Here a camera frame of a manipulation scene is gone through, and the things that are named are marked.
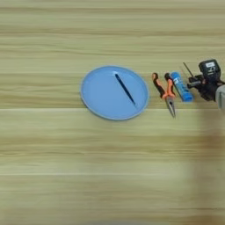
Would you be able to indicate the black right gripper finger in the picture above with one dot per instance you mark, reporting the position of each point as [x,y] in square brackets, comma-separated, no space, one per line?
[194,85]
[194,79]

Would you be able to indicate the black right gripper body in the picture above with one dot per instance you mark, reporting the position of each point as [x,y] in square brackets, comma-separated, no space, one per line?
[209,89]

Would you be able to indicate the orange and black pliers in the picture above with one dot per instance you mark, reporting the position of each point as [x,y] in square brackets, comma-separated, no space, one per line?
[164,90]

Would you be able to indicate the slim black pen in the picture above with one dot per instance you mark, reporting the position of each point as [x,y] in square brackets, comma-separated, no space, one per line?
[125,88]

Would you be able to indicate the black box with white label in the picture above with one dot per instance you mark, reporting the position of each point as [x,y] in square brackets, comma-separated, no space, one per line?
[209,69]

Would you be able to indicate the round blue plate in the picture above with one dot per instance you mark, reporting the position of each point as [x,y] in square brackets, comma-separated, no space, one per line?
[105,93]

